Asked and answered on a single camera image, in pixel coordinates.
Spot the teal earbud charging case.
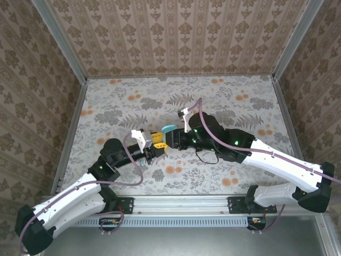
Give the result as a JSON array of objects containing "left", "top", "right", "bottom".
[{"left": 160, "top": 124, "right": 178, "bottom": 150}]

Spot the floral patterned table cover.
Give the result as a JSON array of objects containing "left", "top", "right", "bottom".
[{"left": 60, "top": 75, "right": 310, "bottom": 196}]

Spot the black connector board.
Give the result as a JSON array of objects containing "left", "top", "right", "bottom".
[
  {"left": 99, "top": 217, "right": 121, "bottom": 233},
  {"left": 247, "top": 216, "right": 267, "bottom": 231}
]

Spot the grey metal sheet panel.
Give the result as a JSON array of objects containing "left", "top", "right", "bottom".
[{"left": 39, "top": 215, "right": 330, "bottom": 256}]

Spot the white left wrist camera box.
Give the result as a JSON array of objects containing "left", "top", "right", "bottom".
[{"left": 130, "top": 129, "right": 153, "bottom": 151}]

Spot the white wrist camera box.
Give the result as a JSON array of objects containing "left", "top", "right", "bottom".
[
  {"left": 176, "top": 107, "right": 200, "bottom": 133},
  {"left": 130, "top": 129, "right": 153, "bottom": 151}
]

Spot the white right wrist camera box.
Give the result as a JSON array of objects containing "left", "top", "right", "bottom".
[{"left": 176, "top": 107, "right": 200, "bottom": 133}]

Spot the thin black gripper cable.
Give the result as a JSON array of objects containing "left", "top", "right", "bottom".
[{"left": 195, "top": 148, "right": 220, "bottom": 165}]

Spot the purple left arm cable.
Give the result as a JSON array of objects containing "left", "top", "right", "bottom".
[{"left": 19, "top": 132, "right": 144, "bottom": 254}]

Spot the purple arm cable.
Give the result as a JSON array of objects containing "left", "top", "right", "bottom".
[
  {"left": 19, "top": 132, "right": 144, "bottom": 254},
  {"left": 185, "top": 97, "right": 341, "bottom": 236}
]

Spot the aluminium table side rail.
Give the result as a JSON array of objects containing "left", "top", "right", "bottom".
[
  {"left": 50, "top": 79, "right": 89, "bottom": 195},
  {"left": 270, "top": 76, "right": 315, "bottom": 194}
]

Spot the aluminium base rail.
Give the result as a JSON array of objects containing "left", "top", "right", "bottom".
[{"left": 39, "top": 194, "right": 327, "bottom": 214}]

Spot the grey slotted cable duct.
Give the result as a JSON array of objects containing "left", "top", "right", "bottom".
[{"left": 71, "top": 216, "right": 250, "bottom": 228}]

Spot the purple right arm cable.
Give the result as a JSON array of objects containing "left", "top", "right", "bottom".
[{"left": 185, "top": 97, "right": 341, "bottom": 236}]

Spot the aluminium frame post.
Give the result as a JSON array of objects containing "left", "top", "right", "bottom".
[
  {"left": 271, "top": 0, "right": 325, "bottom": 81},
  {"left": 30, "top": 0, "right": 88, "bottom": 84}
]

